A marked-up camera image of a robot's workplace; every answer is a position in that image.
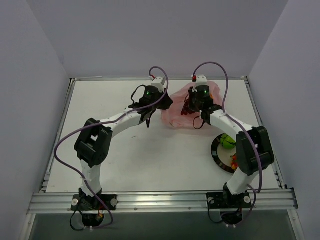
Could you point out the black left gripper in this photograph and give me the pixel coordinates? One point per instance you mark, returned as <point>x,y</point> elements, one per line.
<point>164,102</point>

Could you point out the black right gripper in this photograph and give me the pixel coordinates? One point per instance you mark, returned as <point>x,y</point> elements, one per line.
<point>191,103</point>

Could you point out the pink floral plastic bag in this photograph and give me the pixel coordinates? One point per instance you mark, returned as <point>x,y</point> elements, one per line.
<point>172,116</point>

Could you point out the green fake fruit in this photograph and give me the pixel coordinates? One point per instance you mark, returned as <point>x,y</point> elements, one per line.
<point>227,142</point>

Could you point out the fake strawberry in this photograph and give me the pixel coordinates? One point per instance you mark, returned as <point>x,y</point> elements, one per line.
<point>233,163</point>

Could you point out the dark red fake grapes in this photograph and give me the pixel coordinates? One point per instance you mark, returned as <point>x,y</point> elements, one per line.
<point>186,108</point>

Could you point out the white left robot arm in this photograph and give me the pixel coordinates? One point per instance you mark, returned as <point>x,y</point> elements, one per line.
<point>93,143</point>

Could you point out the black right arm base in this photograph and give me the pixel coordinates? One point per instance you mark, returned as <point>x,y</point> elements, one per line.
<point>234,209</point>

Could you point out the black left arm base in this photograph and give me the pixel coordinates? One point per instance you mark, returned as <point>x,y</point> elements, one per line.
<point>94,214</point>

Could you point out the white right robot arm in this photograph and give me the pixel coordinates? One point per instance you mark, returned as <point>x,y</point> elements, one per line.
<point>254,152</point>

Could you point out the dark rimmed beige plate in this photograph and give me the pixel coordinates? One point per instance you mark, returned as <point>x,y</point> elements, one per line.
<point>221,156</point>

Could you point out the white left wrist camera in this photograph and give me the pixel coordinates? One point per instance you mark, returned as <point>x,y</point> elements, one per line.
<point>158,82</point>

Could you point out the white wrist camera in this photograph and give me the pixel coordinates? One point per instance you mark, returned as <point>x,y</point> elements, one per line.
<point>158,82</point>
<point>199,80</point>

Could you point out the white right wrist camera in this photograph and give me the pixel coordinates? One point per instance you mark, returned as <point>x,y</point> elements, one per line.
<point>199,80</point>

